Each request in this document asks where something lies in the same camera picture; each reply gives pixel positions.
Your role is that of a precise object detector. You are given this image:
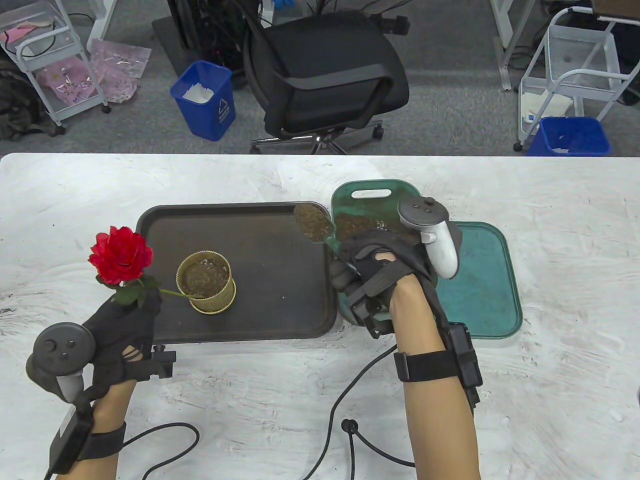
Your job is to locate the white desk leg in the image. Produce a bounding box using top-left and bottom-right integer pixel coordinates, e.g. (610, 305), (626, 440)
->
(490, 0), (536, 92)
(87, 0), (131, 53)

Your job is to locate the black cable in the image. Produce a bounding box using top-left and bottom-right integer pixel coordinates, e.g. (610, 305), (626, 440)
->
(122, 421), (201, 480)
(295, 347), (418, 480)

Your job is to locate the person's right hand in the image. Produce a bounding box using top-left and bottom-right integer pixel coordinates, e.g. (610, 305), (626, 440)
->
(330, 230), (441, 341)

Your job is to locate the red artificial rose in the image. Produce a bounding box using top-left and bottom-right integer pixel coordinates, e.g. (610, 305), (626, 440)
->
(88, 226), (206, 307)

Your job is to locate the person's left forearm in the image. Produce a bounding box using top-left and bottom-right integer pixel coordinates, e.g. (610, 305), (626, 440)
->
(57, 380), (141, 480)

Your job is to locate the white mesh rolling cart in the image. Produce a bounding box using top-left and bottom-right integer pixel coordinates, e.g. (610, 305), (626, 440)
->
(513, 7), (640, 152)

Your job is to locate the black computer tower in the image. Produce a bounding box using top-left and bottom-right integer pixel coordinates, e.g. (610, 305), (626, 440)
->
(167, 0), (263, 71)

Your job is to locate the teal plastic storage box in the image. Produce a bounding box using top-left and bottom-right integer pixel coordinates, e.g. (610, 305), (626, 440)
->
(331, 180), (439, 327)

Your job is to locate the green garden trowel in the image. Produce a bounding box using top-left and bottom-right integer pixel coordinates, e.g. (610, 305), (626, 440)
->
(293, 202), (361, 276)

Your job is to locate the pink plastic bag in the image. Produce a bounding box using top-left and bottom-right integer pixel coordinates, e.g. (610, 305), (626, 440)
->
(37, 56), (101, 106)
(90, 39), (152, 104)

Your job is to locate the blue bin with white symbol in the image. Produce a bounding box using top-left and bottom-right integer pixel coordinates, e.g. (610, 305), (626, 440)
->
(169, 60), (237, 142)

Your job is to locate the person's right forearm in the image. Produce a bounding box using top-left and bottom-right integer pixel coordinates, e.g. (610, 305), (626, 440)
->
(390, 272), (482, 480)

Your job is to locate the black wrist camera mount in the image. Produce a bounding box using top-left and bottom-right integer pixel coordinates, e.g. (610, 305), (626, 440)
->
(393, 322), (484, 413)

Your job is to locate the plain blue bin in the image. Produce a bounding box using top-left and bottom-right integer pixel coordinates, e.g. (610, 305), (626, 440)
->
(526, 116), (613, 157)

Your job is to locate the black office chair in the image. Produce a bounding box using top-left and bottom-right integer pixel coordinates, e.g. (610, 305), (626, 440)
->
(243, 10), (411, 156)

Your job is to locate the teal plastic lid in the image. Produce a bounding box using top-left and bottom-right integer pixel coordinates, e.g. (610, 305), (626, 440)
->
(437, 221), (524, 340)

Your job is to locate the person's left hand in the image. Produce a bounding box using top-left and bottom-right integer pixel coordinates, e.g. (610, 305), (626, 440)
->
(82, 288), (164, 400)

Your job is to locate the brown cardboard box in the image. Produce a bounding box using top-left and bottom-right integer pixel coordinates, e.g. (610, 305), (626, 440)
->
(590, 0), (640, 21)

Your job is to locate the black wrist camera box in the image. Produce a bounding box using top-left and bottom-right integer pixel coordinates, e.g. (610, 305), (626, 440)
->
(45, 405), (128, 476)

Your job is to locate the dark fabric bag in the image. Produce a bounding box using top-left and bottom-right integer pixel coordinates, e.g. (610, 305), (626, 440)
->
(0, 52), (66, 142)

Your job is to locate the white box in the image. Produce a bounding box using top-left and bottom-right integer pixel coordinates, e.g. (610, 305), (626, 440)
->
(520, 92), (573, 126)

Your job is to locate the gold ribbed flower pot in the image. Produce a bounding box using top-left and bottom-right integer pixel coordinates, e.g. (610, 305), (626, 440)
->
(175, 251), (237, 315)

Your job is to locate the crumpled white paper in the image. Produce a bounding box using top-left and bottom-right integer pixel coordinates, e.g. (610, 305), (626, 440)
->
(182, 84), (216, 104)

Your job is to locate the brown potting mix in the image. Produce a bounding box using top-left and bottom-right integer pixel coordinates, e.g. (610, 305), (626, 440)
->
(334, 212), (401, 243)
(181, 257), (232, 297)

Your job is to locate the brown plastic tray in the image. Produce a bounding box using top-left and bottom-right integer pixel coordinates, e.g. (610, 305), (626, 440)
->
(135, 201), (337, 345)

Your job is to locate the grey and white hand controller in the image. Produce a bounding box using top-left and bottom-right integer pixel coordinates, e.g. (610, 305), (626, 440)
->
(397, 197), (463, 280)

